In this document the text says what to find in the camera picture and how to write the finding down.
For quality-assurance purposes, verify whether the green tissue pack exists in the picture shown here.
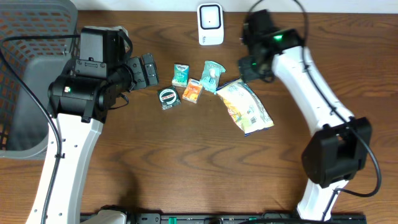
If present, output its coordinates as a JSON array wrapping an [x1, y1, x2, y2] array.
[[172, 64, 189, 87]]

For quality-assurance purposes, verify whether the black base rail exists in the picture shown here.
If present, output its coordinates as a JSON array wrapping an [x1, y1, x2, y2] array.
[[80, 212, 368, 224]]

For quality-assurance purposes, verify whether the orange tissue pack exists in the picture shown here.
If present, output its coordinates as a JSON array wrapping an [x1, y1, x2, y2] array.
[[182, 78, 203, 103]]

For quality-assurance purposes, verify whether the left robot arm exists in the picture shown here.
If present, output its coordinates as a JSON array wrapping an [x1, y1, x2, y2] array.
[[27, 26, 155, 223]]

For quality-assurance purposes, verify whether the black round-logo packet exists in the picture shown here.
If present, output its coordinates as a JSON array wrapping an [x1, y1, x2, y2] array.
[[157, 86, 181, 110]]

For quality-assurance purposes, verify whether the dark grey plastic basket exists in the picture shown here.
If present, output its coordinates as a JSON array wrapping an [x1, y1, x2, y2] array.
[[0, 0, 80, 161]]

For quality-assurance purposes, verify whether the teal packet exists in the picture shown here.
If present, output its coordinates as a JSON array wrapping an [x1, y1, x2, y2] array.
[[200, 60, 226, 94]]

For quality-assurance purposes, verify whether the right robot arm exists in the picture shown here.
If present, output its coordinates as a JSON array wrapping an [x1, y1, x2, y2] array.
[[238, 10, 372, 221]]

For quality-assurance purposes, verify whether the yellow snack bag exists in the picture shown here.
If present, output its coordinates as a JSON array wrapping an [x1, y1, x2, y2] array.
[[216, 78, 274, 136]]

